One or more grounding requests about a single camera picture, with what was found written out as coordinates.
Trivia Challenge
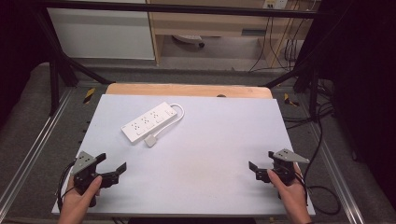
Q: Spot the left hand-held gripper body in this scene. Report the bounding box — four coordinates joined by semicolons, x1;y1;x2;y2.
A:
70;150;120;208

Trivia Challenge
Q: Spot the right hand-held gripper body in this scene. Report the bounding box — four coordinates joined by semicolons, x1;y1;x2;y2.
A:
255;148;311;186

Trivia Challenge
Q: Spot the person's left hand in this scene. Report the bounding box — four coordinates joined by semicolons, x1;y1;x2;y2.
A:
57;175;103;224

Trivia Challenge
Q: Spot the person's right hand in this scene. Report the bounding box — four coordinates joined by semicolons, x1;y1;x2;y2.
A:
266;164;313;224

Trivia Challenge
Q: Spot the white power plug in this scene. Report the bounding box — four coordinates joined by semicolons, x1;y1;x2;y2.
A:
144;134;158;148

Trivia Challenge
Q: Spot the white power strip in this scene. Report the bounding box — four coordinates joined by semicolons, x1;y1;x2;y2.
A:
120;101;178;145

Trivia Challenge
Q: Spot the yellow black tape strip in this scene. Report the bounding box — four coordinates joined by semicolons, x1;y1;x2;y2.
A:
82;87;96;105
283;92;301;107

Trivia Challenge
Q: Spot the wooden table board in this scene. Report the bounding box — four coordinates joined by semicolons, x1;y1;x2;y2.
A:
105;82;275;100

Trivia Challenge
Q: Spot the white cabinet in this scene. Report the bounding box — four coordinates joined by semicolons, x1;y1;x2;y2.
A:
46;0;156;61

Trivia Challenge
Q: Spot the wooden desk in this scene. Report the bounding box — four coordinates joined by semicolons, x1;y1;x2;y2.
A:
146;0;312;67

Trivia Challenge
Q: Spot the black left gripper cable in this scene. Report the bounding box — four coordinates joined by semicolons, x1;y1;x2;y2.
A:
56;160;78;213

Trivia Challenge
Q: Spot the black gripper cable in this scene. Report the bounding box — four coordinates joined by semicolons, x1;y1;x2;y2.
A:
302;118;342;217
56;160;78;213

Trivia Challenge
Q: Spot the aluminium floor rail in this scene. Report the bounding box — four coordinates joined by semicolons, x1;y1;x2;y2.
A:
0;88;76;213
306;120;366;224

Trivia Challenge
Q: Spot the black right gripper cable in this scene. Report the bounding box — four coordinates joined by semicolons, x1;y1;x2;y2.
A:
302;118;342;217

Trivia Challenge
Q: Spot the white power strip cable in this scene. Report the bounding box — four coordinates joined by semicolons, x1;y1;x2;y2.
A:
151;103;186;139

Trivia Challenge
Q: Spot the bundle of black cables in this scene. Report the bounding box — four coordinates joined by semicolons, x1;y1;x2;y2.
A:
247;12;312;73

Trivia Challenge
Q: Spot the white wall socket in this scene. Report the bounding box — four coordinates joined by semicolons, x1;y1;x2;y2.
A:
262;0;289;10

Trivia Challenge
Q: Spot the black metal frame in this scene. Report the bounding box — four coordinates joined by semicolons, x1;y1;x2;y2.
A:
31;0;331;117

